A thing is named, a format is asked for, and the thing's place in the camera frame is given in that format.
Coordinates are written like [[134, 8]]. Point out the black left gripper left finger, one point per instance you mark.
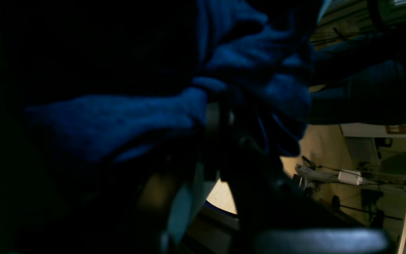
[[127, 177]]

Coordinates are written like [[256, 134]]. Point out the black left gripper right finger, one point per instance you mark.
[[275, 216]]

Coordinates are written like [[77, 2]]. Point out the dark blue t-shirt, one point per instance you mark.
[[108, 80]]

